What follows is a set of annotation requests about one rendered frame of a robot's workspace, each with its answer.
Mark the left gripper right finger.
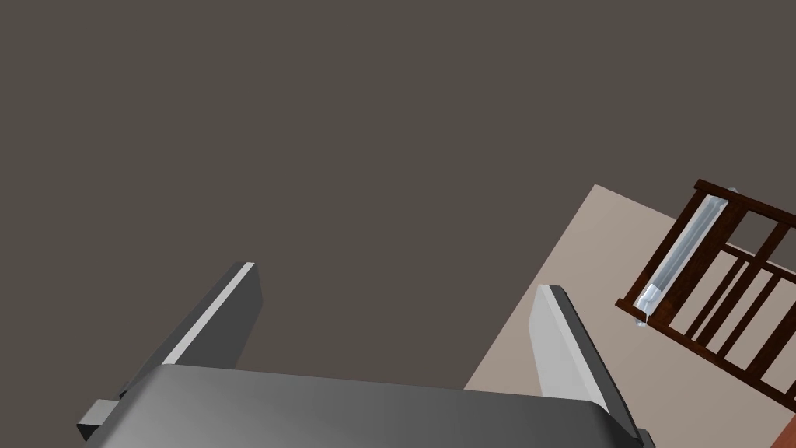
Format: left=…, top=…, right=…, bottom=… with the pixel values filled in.
left=528, top=284, right=644, bottom=438

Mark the dark brown wooden chair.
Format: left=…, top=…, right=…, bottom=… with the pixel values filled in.
left=614, top=178, right=796, bottom=413

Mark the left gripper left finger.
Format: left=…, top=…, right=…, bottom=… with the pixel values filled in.
left=160, top=261, right=264, bottom=370

